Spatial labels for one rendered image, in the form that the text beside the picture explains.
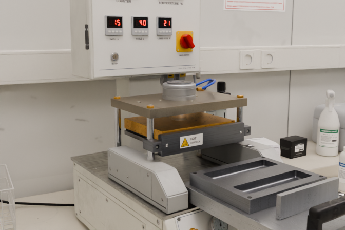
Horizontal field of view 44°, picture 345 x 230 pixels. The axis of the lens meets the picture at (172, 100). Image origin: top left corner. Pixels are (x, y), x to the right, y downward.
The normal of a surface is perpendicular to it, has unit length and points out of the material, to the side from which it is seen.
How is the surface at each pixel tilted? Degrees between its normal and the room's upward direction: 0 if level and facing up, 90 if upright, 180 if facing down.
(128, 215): 90
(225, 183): 0
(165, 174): 41
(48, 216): 0
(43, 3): 90
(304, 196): 90
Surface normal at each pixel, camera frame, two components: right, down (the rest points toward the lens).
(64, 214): 0.00, -0.99
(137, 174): -0.83, 0.09
